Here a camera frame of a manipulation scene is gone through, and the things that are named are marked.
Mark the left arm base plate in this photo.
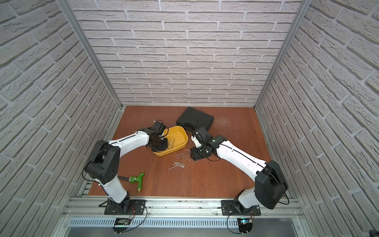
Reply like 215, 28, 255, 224
99, 199, 147, 215

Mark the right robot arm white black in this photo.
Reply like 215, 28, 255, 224
190, 127, 288, 214

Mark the yellow plastic storage box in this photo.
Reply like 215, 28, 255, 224
154, 126, 188, 157

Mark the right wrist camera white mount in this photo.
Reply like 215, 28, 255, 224
191, 135, 202, 148

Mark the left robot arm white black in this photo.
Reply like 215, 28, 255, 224
83, 120, 169, 213

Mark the steel nail bundle nail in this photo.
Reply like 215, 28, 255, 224
173, 162, 186, 168

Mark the aluminium front rail frame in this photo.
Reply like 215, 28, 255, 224
52, 196, 312, 237

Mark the black plastic tool case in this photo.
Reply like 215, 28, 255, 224
176, 107, 214, 132

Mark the left controller board with cable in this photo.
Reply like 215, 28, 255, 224
113, 218, 133, 234

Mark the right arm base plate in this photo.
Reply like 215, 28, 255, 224
221, 199, 261, 216

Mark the left aluminium corner post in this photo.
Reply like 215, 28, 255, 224
56, 0, 123, 110

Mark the controller board with cable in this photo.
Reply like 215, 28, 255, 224
113, 218, 133, 234
237, 218, 253, 235

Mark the aluminium corner post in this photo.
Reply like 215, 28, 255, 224
254, 0, 313, 110
56, 0, 123, 110

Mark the right aluminium corner post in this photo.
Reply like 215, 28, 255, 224
254, 0, 313, 110

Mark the right controller board with cable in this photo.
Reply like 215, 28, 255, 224
237, 218, 253, 235

